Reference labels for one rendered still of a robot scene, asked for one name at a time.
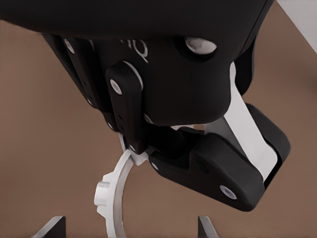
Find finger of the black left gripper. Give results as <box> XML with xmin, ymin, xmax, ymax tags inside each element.
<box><xmin>41</xmin><ymin>32</ymin><xmax>179</xmax><ymax>155</ymax></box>
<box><xmin>148</xmin><ymin>61</ymin><xmax>291</xmax><ymax>213</ymax></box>

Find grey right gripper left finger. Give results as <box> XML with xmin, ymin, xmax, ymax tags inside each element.
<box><xmin>32</xmin><ymin>215</ymin><xmax>67</xmax><ymax>238</ymax></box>

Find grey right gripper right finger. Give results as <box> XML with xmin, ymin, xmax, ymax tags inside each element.
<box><xmin>198</xmin><ymin>215</ymin><xmax>219</xmax><ymax>238</ymax></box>

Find white drainage pipe clamp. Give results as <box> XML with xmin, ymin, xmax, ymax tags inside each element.
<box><xmin>93</xmin><ymin>132</ymin><xmax>151</xmax><ymax>238</ymax></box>

